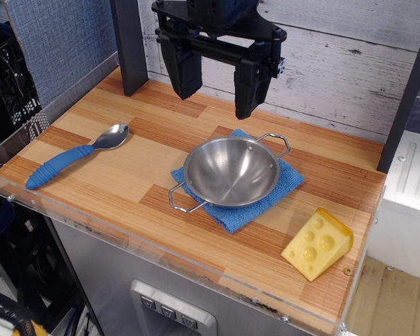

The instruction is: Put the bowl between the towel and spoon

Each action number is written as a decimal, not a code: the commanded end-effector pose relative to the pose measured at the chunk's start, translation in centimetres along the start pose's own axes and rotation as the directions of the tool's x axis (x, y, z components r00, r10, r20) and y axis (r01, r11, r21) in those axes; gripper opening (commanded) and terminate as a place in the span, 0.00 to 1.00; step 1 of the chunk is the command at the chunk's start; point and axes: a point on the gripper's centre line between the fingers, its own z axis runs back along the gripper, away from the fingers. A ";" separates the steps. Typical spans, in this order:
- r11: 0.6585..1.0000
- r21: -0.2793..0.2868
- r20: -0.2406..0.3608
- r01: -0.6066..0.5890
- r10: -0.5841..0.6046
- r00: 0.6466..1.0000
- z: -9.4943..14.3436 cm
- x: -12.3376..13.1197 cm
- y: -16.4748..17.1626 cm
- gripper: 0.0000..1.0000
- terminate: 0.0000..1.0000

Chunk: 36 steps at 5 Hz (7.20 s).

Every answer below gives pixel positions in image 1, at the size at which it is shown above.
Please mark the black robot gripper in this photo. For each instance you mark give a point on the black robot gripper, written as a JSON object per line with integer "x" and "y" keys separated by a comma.
{"x": 221, "y": 18}

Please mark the small stainless steel pot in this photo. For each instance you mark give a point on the small stainless steel pot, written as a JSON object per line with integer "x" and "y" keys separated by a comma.
{"x": 233, "y": 171}

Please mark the blue folded cloth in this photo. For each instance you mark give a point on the blue folded cloth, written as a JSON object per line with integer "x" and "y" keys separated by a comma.
{"x": 234, "y": 219}

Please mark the yellow toy cheese wedge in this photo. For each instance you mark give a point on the yellow toy cheese wedge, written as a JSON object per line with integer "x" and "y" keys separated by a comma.
{"x": 321, "y": 241}

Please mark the black plastic crate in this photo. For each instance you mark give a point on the black plastic crate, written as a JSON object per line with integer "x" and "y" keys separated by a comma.
{"x": 19, "y": 100}

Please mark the clear acrylic table guard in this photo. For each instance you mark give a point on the clear acrylic table guard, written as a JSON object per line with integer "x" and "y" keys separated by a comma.
{"x": 111, "y": 212}

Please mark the silver panel with buttons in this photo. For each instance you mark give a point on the silver panel with buttons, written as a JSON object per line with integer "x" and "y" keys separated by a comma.
{"x": 159, "y": 312}

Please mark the dark left frame post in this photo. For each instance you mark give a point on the dark left frame post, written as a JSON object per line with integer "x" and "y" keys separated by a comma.
{"x": 130, "y": 44}

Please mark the dark frame post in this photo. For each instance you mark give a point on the dark frame post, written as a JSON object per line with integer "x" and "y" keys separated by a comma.
{"x": 401, "y": 118}
{"x": 130, "y": 44}

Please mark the spoon with blue handle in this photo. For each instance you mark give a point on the spoon with blue handle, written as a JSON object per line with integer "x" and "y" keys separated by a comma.
{"x": 112, "y": 138}

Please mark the dark right frame post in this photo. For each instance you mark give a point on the dark right frame post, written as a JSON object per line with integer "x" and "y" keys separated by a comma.
{"x": 401, "y": 118}

